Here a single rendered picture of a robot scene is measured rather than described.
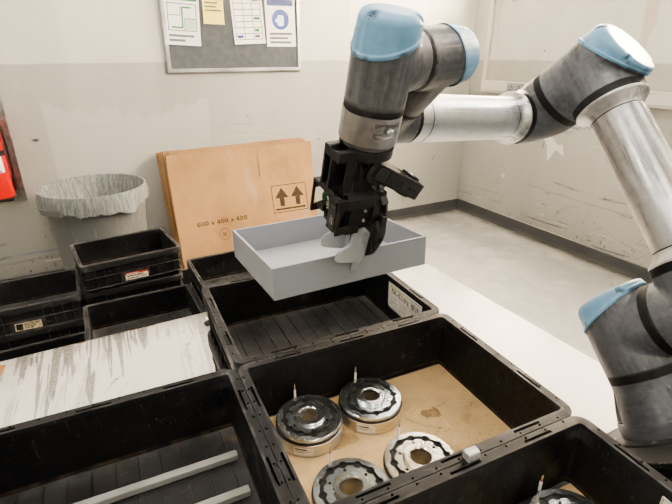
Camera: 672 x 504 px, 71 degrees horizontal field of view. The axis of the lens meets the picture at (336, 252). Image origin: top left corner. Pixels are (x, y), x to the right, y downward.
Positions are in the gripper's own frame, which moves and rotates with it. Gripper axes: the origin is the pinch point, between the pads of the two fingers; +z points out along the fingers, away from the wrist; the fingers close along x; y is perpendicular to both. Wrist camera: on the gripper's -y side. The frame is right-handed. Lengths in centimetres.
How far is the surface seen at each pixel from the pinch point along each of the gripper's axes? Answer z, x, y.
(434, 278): 50, -33, -62
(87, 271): 86, -120, 32
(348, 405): 19.9, 11.3, 4.5
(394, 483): 7.8, 28.6, 11.4
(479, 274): 143, -102, -195
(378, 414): 19.2, 15.1, 1.4
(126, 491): 22.9, 8.1, 37.6
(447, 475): 7.2, 30.9, 5.5
